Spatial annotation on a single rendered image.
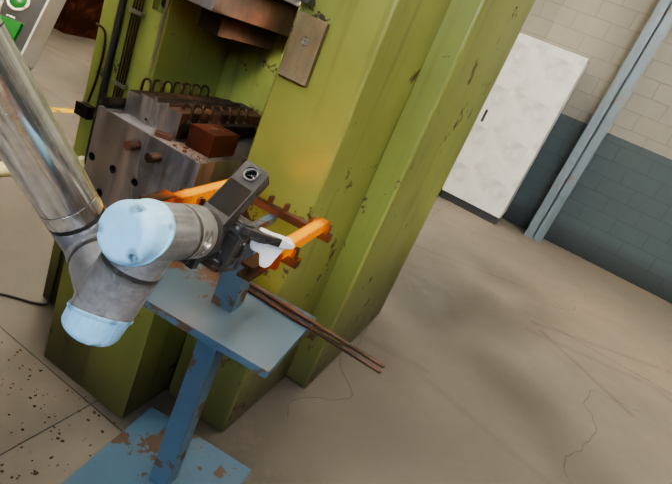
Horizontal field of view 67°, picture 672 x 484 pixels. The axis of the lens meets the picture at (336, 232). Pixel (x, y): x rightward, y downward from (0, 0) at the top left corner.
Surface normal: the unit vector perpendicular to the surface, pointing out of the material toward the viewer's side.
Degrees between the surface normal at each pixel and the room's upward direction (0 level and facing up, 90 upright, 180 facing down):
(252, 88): 90
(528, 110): 90
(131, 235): 77
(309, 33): 90
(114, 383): 90
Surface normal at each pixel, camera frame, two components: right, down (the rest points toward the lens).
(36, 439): 0.37, -0.86
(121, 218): -0.26, 0.00
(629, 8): -0.43, 0.18
